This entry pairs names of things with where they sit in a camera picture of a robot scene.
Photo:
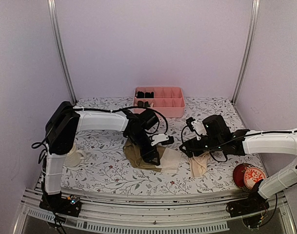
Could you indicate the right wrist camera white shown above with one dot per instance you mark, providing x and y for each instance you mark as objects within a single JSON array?
[{"x": 196, "y": 126}]

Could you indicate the olive beige underwear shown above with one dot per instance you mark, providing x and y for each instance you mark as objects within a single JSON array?
[{"x": 169, "y": 159}]

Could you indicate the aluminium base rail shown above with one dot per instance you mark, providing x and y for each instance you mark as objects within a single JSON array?
[{"x": 171, "y": 214}]

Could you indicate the black rolled underwear front middle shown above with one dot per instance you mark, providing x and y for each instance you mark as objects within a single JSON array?
[{"x": 146, "y": 104}]

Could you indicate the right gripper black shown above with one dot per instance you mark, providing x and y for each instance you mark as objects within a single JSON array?
[{"x": 189, "y": 144}]

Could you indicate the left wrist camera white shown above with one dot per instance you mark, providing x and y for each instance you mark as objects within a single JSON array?
[{"x": 162, "y": 139}]

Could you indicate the pink compartment organizer box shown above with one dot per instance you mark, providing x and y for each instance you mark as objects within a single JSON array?
[{"x": 169, "y": 101}]

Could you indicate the black rolled underwear back middle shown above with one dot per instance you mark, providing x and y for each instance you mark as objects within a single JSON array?
[{"x": 147, "y": 95}]

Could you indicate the right aluminium frame post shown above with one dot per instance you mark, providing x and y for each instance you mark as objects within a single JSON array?
[{"x": 247, "y": 50}]

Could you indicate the cream ceramic mug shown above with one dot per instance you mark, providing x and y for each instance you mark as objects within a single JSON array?
[{"x": 74, "y": 157}]

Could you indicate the black rolled underwear back left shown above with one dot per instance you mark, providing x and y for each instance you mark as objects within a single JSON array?
[{"x": 140, "y": 94}]

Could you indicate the black rolled underwear front left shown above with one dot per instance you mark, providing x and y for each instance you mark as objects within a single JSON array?
[{"x": 140, "y": 103}]

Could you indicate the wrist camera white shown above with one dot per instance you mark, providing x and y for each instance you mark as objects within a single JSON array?
[
  {"x": 196, "y": 126},
  {"x": 162, "y": 139}
]

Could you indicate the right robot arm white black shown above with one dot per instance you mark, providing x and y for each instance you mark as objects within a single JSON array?
[{"x": 250, "y": 142}]

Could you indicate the floral patterned table mat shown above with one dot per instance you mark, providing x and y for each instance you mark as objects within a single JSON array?
[{"x": 107, "y": 170}]

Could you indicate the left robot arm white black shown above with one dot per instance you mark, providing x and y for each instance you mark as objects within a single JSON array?
[{"x": 60, "y": 133}]

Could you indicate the peach underwear pile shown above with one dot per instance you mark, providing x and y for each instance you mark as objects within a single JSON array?
[{"x": 198, "y": 164}]

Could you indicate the aluminium frame post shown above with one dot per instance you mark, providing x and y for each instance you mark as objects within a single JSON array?
[
  {"x": 62, "y": 57},
  {"x": 247, "y": 50}
]

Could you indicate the left aluminium frame post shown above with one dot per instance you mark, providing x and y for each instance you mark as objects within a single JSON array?
[{"x": 62, "y": 57}]

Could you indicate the red floral round tin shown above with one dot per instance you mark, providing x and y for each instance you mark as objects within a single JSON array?
[{"x": 246, "y": 175}]

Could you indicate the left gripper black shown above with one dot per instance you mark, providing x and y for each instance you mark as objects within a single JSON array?
[{"x": 153, "y": 155}]

